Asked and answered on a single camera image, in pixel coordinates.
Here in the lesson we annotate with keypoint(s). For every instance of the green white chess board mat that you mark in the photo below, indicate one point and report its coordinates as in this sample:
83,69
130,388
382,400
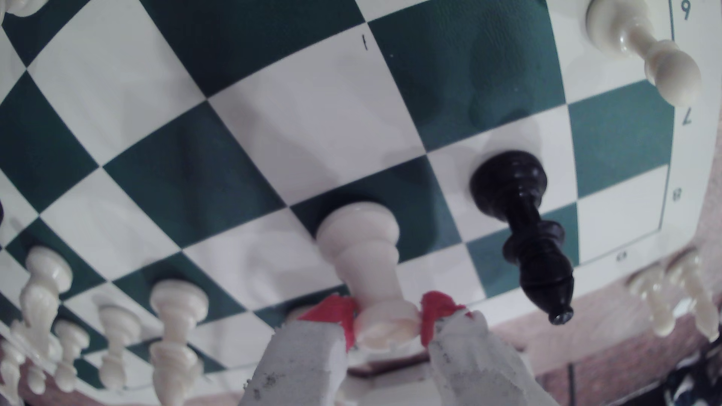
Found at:
316,113

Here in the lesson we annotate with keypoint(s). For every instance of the white pawn chess piece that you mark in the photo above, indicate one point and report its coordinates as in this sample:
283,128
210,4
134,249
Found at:
20,5
361,248
620,28
10,366
72,338
119,327

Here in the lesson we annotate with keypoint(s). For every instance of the white bishop chess piece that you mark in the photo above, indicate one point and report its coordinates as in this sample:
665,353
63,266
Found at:
177,299

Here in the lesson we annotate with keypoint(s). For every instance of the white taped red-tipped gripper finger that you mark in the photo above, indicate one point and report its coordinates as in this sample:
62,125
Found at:
474,366
299,366

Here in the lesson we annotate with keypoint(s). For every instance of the white knight chess piece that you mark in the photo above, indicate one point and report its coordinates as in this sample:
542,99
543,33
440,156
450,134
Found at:
48,270

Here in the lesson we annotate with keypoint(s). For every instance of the black bishop chess piece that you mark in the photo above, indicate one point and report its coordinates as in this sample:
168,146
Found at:
524,225

